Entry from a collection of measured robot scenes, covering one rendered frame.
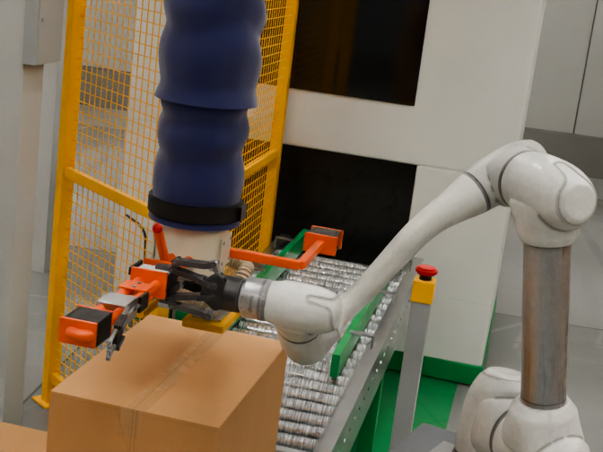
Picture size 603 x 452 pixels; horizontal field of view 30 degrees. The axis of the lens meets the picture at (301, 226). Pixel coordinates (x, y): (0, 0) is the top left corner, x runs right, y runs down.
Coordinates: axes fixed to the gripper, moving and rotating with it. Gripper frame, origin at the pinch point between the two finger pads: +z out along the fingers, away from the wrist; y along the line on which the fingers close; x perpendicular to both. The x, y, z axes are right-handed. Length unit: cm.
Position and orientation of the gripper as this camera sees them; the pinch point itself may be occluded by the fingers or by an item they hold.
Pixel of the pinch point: (153, 279)
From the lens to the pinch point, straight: 246.7
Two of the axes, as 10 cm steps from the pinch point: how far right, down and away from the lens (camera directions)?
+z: -9.7, -1.7, 2.0
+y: -1.2, 9.6, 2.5
